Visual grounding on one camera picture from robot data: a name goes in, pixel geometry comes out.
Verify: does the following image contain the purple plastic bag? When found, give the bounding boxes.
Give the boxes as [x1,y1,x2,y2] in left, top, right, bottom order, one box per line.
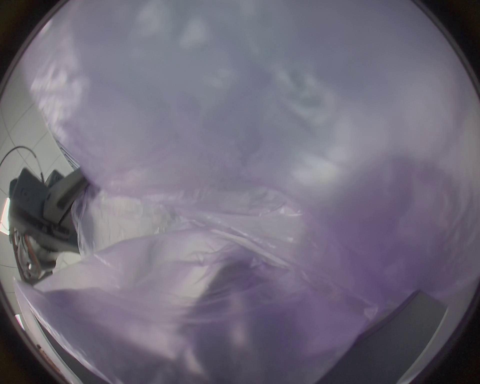
[15,0,473,384]

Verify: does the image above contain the black cable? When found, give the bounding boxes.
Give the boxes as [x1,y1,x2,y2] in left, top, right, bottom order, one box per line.
[0,145,46,178]

